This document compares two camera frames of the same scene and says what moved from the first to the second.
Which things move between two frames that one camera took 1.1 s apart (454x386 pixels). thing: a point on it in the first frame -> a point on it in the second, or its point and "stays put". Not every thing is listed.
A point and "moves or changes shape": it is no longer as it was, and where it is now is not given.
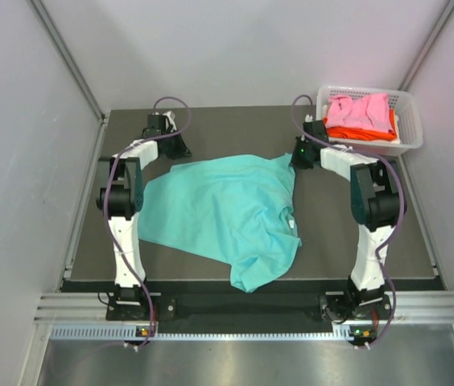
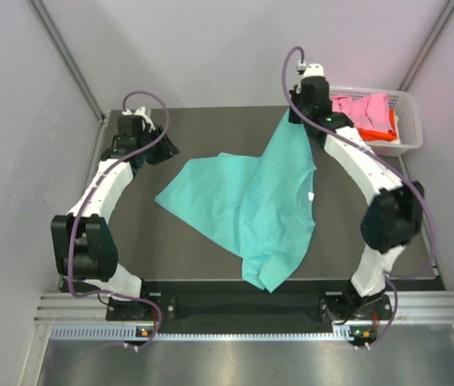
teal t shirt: [234, 211] moves or changes shape
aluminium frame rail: [436, 306] stays put
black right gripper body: [299, 156] -> [294, 115]
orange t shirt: [362, 133] stays put
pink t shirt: [371, 112] stays put
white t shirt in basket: [398, 139] stays put
